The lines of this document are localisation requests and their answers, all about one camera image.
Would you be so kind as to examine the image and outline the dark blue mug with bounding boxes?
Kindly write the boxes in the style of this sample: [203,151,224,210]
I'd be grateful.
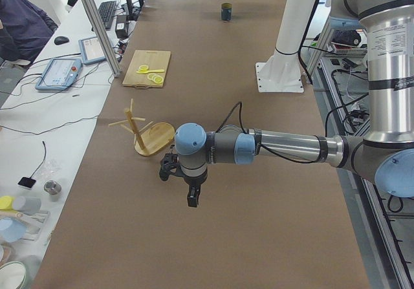
[221,3,232,21]

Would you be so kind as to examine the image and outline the wooden cup storage rack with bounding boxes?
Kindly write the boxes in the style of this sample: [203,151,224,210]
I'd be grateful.
[108,99,175,157]

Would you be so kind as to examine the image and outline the small metal cup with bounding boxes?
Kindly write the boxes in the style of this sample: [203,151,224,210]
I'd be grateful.
[43,180,61,202]

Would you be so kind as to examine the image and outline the grey cup lying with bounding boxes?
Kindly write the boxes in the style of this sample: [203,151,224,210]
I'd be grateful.
[12,196,41,215]

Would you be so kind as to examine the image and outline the light blue cup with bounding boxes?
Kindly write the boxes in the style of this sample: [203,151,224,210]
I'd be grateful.
[0,217,27,242]

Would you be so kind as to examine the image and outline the yellow cup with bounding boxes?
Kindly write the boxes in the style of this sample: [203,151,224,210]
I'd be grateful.
[0,196,14,211]

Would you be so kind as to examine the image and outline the overlapping lemon slices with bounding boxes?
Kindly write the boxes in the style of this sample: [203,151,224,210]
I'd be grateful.
[147,73,164,85]

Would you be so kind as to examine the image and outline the yellow plastic knife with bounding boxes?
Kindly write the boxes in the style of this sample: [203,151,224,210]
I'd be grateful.
[136,69,165,74]

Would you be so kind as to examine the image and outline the wooden cutting board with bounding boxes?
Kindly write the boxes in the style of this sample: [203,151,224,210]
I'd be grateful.
[122,50,171,89]

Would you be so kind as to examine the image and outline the small black square device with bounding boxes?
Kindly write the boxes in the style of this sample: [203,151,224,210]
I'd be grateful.
[17,177,36,189]

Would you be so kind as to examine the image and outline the far blue teach pendant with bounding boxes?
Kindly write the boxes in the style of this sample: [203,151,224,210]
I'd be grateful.
[78,36,106,65]

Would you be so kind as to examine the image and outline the blue teach pendant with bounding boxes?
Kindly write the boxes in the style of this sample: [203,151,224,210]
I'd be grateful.
[35,58,82,91]
[78,36,106,65]

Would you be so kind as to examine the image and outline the black power adapter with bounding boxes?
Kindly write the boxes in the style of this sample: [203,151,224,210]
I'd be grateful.
[115,15,129,39]

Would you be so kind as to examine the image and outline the near blue teach pendant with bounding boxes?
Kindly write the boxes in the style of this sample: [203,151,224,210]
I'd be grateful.
[35,58,82,91]

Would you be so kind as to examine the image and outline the green rimmed bowl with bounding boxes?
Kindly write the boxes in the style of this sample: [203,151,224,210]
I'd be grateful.
[0,261,28,289]

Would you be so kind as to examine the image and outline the black computer mouse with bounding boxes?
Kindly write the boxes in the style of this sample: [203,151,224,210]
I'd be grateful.
[54,36,70,46]

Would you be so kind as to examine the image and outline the black keyboard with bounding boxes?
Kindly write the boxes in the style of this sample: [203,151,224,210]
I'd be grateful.
[98,1,118,30]

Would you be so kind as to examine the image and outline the person in dark sweater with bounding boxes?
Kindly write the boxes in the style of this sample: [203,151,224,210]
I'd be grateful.
[1,0,58,62]

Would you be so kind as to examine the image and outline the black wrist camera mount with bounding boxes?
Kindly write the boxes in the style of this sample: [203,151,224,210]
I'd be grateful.
[159,153,184,181]

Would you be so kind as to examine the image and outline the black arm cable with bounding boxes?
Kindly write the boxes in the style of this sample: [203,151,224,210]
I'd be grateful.
[215,101,324,164]

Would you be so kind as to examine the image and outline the aluminium frame post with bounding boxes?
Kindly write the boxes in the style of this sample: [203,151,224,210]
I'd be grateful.
[82,0,120,78]

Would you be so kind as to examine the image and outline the white pedestal column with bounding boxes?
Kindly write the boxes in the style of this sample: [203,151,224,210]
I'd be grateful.
[256,0,319,92]

